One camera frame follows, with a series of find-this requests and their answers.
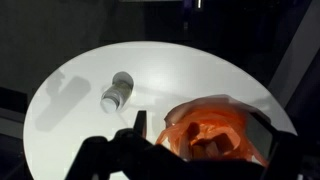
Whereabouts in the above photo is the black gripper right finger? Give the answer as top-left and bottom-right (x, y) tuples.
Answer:
(248, 111), (279, 171)

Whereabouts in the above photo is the grey metal beam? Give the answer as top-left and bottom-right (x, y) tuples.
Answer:
(267, 0), (320, 108)

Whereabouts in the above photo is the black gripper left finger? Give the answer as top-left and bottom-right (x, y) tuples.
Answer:
(132, 109), (148, 138)

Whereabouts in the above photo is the orange plastic carrier bag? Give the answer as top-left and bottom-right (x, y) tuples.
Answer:
(154, 94), (273, 168)

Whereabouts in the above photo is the white plastic bottle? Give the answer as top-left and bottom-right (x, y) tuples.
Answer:
(99, 70), (135, 114)

